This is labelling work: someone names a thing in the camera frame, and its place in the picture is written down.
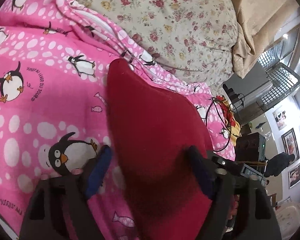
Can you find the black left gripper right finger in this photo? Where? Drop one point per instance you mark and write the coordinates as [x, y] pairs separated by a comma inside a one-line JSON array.
[[240, 207]]

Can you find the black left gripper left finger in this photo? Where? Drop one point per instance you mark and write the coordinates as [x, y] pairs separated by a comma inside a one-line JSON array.
[[44, 217]]

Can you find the red knit garment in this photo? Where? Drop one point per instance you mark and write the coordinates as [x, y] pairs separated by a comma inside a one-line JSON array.
[[153, 131]]

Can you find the red yellow patterned cloth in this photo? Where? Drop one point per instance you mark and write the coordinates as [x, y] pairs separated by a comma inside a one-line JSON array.
[[228, 113]]

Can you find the pink penguin blanket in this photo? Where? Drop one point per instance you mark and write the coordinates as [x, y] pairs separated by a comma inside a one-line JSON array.
[[54, 62]]

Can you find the grey metal window grille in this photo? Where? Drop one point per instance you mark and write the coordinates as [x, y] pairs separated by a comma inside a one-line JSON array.
[[275, 60]]

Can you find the floral cream bedsheet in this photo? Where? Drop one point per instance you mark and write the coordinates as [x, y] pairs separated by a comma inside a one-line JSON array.
[[192, 39]]

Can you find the beige curtain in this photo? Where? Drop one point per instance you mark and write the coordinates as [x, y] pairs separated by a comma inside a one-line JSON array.
[[258, 22]]

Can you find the framed wall picture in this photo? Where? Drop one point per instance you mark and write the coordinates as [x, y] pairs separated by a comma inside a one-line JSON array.
[[290, 143]]

